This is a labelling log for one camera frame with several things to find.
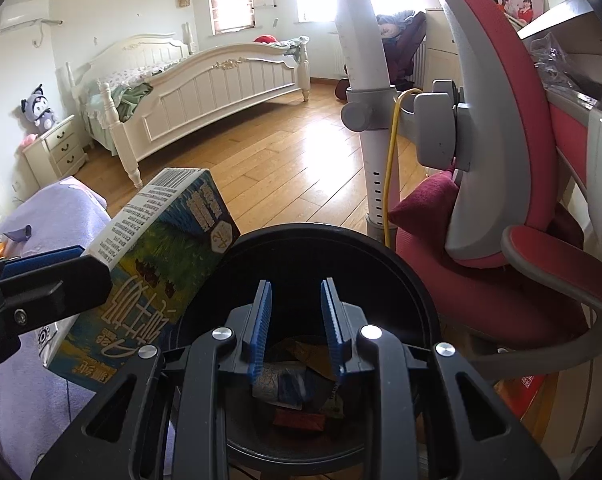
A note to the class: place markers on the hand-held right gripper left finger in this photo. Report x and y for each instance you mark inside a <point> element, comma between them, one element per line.
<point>260,332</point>

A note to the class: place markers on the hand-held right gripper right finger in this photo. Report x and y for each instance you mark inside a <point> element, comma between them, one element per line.
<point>334,332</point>

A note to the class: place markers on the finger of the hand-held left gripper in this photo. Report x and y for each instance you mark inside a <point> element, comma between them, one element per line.
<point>61,287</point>
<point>36,261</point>

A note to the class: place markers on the black round trash bin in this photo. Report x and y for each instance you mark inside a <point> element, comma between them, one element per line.
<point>306,255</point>

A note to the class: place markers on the green and blue milk carton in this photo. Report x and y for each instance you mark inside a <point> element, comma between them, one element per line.
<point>156,240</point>

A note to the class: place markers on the dark purple cloth scrap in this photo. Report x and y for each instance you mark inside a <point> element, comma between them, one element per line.
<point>18,233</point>

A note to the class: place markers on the purple blanket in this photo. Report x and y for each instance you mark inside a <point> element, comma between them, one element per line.
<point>56,215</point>

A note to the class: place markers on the pile of discarded wrappers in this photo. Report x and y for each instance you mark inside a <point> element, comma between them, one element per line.
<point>286,385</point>

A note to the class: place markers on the red snack packet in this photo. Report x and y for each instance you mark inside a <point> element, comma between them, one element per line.
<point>298,418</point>

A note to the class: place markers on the cream nightstand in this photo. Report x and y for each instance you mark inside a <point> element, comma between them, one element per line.
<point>56,152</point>

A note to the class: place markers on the small pink toy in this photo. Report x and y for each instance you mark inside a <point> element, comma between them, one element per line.
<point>30,139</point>

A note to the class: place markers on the purple plush toy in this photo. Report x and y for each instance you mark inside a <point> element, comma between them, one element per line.
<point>40,110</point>

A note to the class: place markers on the dark red cushion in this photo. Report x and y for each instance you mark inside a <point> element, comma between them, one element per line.
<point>423,210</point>

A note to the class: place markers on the green cloth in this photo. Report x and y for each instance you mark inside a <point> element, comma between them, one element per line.
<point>133,96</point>

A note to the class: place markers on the orange box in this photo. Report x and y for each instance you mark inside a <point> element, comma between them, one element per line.
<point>518,395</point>

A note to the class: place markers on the dark bag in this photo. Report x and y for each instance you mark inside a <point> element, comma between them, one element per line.
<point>342,90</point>

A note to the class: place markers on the white wooden bed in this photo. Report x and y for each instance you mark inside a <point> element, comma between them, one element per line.
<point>221,90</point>

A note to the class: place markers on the white air conditioner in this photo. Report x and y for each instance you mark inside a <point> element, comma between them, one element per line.
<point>23,12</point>

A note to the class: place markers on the pink and grey chair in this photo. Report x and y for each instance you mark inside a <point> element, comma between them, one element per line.
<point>486,110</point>

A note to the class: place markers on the red plush item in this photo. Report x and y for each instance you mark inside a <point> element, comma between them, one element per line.
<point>266,39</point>

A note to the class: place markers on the white adjustable pole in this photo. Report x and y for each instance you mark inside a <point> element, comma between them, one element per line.
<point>356,35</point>

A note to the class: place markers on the white cabinet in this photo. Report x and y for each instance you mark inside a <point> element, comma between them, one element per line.
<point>438,50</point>

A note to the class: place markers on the pile of clothes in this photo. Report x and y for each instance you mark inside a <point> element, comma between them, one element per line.
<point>401,35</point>

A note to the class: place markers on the pink and white desk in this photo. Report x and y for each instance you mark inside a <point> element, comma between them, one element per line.
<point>581,130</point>

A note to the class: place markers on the clear plastic bag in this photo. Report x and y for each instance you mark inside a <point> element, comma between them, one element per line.
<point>556,57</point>

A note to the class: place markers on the wall poster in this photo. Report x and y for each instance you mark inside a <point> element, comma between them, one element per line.
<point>521,6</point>

